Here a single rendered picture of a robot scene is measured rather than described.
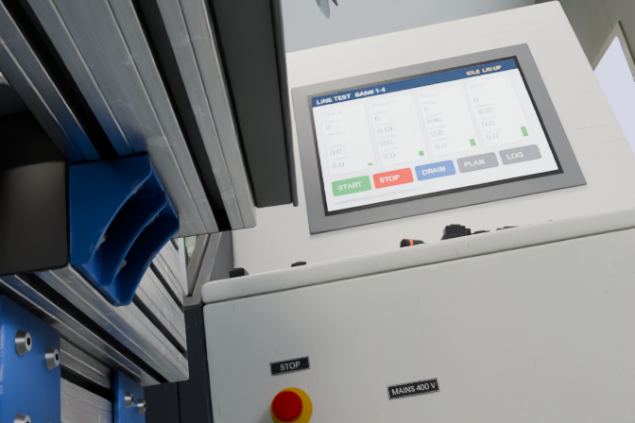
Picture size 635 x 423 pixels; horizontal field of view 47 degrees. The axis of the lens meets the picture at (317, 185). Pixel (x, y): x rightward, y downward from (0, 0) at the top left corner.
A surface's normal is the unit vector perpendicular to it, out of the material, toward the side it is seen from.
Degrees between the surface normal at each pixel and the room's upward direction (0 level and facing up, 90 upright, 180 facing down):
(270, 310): 90
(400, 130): 76
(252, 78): 180
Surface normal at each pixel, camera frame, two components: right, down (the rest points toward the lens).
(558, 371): -0.12, -0.38
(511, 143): -0.15, -0.58
